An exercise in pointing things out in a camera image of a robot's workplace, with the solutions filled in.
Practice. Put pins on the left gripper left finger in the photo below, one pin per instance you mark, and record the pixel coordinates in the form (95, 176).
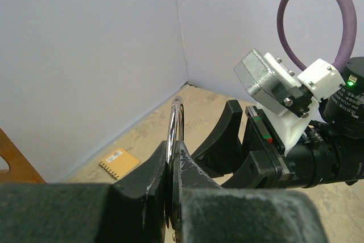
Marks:
(129, 210)

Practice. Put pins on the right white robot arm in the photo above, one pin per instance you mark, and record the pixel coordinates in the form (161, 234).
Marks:
(343, 110)

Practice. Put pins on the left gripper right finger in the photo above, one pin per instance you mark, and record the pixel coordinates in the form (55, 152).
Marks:
(206, 212)

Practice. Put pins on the silver metal keyring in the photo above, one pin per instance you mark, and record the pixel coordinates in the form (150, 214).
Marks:
(175, 133)

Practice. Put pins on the orange wooden shelf rack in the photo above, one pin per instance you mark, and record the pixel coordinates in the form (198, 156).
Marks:
(20, 169)

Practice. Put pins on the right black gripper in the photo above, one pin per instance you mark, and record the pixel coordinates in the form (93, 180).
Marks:
(322, 154)

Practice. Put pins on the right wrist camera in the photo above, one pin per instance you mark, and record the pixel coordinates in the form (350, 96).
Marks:
(289, 101)

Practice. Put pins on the brown spiral notebook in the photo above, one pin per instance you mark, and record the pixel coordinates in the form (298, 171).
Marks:
(119, 163)

